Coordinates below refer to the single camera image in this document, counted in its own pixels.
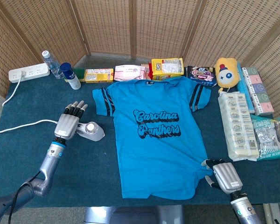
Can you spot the light blue long pack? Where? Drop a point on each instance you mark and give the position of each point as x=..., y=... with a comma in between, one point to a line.
x=243, y=91

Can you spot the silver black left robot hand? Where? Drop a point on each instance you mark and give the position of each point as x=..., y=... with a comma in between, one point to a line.
x=66, y=126

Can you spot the white green floor object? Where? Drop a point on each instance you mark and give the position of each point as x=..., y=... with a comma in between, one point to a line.
x=275, y=213

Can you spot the cream white tissue pack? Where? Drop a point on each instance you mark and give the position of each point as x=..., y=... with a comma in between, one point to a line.
x=238, y=126

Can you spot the pink wet wipes pack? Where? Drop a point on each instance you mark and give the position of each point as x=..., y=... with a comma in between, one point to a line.
x=129, y=72

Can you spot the yellow plush toy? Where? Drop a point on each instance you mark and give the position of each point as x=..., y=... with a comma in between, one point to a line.
x=226, y=74

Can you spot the yellow rectangular box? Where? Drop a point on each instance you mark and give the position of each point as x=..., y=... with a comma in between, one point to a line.
x=99, y=75

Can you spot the dark teal table cloth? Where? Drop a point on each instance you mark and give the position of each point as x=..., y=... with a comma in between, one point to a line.
x=84, y=172

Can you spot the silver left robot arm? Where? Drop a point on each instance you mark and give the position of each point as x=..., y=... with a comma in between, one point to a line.
x=35, y=177

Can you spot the white power strip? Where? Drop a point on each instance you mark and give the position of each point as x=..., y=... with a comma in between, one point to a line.
x=32, y=72

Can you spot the green yellow sponge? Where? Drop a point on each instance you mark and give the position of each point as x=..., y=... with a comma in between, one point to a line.
x=80, y=72

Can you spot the blue Carolina Panthers t-shirt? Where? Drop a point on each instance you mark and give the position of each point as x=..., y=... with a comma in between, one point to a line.
x=163, y=163

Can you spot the wicker folding screen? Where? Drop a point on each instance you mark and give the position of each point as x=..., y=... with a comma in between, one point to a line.
x=107, y=25

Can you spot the yellow snack pack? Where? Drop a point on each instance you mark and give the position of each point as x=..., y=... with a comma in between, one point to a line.
x=168, y=67

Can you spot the multicolour pocket tissue pack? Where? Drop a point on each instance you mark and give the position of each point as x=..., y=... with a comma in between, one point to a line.
x=259, y=93

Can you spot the white bottle with blue cap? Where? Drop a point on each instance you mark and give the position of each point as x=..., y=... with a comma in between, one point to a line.
x=72, y=78

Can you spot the clear plastic water bottle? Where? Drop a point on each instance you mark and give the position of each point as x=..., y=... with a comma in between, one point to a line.
x=53, y=65

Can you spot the grey robot torso base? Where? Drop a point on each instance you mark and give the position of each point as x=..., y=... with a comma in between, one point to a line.
x=133, y=214

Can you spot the dark sanitary pad pack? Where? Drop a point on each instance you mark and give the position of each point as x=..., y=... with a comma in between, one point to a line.
x=201, y=75

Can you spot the white handheld garment steamer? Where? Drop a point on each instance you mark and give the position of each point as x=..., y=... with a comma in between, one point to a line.
x=94, y=131

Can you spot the red packet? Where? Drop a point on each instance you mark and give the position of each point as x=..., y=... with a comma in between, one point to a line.
x=150, y=72

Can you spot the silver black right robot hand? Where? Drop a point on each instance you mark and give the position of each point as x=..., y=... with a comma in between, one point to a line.
x=227, y=177

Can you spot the teal bag of silver sachets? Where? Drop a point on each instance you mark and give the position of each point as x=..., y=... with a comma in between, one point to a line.
x=269, y=140

